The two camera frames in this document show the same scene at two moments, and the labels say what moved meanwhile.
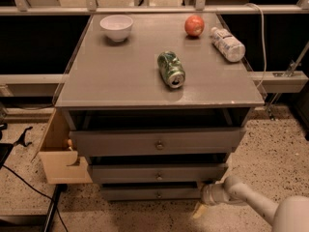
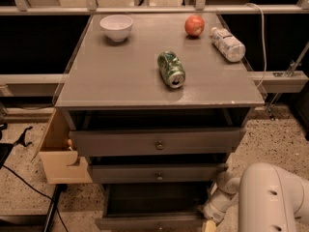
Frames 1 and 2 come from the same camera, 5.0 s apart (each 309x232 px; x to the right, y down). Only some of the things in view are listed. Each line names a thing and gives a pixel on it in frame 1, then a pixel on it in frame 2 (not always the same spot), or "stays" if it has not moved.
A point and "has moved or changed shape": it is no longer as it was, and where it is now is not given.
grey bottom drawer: (151, 190) has moved or changed shape
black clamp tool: (21, 140) stays
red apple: (194, 25) stays
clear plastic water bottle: (228, 44) stays
